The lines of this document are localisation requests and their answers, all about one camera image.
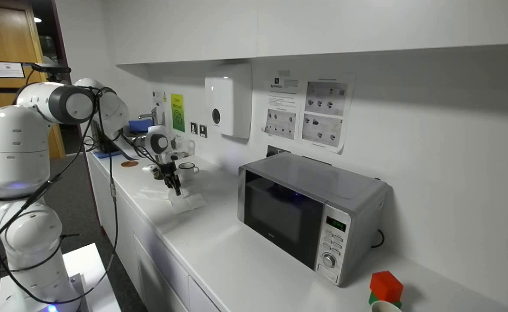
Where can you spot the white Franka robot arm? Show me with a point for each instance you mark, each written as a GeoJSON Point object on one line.
{"type": "Point", "coordinates": [19, 144]}

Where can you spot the black mug white inside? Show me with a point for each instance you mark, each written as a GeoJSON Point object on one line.
{"type": "Point", "coordinates": [156, 172]}

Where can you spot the white wall socket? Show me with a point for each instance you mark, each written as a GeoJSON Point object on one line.
{"type": "Point", "coordinates": [158, 98]}

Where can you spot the green block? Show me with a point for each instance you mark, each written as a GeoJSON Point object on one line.
{"type": "Point", "coordinates": [373, 299]}

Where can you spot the wooden door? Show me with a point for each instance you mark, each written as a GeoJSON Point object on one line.
{"type": "Point", "coordinates": [4, 35]}

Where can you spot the blue box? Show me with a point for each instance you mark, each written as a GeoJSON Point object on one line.
{"type": "Point", "coordinates": [141, 124]}

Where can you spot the small white cup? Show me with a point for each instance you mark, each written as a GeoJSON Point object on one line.
{"type": "Point", "coordinates": [385, 307]}

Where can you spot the white base cabinet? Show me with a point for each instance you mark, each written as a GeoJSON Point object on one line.
{"type": "Point", "coordinates": [120, 231]}

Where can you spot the green wall poster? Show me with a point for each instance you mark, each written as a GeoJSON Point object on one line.
{"type": "Point", "coordinates": [177, 113]}

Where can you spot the white door sign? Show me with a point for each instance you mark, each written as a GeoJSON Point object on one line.
{"type": "Point", "coordinates": [7, 70]}

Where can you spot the grey tall bottle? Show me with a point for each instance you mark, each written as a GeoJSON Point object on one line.
{"type": "Point", "coordinates": [160, 115]}

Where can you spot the white paper towel dispenser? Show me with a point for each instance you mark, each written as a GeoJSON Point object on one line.
{"type": "Point", "coordinates": [221, 106]}

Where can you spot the silver wall switch red light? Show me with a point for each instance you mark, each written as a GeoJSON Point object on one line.
{"type": "Point", "coordinates": [203, 131]}

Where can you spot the blue flat mat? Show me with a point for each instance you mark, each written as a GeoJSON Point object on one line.
{"type": "Point", "coordinates": [108, 153]}

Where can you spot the white printed wall sheet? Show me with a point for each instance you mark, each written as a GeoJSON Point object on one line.
{"type": "Point", "coordinates": [323, 131]}
{"type": "Point", "coordinates": [326, 98]}
{"type": "Point", "coordinates": [283, 91]}

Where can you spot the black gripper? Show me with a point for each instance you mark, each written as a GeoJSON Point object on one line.
{"type": "Point", "coordinates": [169, 169]}

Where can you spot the red and green object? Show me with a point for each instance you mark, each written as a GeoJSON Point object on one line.
{"type": "Point", "coordinates": [387, 285]}

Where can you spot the silver wall switch plate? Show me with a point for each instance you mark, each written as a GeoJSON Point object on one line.
{"type": "Point", "coordinates": [193, 129]}

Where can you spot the white robot mounting platform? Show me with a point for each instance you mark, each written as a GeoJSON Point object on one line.
{"type": "Point", "coordinates": [91, 278]}

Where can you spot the white paper towel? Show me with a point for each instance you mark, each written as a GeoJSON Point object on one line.
{"type": "Point", "coordinates": [151, 193]}
{"type": "Point", "coordinates": [189, 202]}

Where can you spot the silver microwave oven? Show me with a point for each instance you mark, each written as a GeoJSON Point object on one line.
{"type": "Point", "coordinates": [306, 202]}

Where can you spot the white wall cabinet door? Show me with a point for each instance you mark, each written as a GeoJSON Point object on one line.
{"type": "Point", "coordinates": [392, 27]}
{"type": "Point", "coordinates": [189, 28]}

